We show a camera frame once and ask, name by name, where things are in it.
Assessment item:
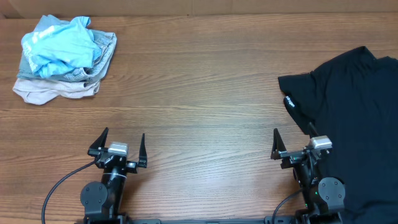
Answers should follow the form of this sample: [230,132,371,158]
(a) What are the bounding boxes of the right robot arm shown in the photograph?
[270,123,346,224]

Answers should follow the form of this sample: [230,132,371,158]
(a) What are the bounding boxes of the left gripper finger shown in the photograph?
[88,128,109,157]
[138,133,147,168]

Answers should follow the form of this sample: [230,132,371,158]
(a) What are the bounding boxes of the black t-shirt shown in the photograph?
[278,47,397,223]

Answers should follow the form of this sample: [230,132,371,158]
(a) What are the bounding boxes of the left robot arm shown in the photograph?
[80,128,147,223]

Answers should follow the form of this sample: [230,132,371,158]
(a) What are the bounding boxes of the light blue crumpled shirt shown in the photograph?
[21,15,102,78]

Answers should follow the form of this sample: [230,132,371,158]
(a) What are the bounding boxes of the folded denim jeans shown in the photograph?
[17,25,117,82]

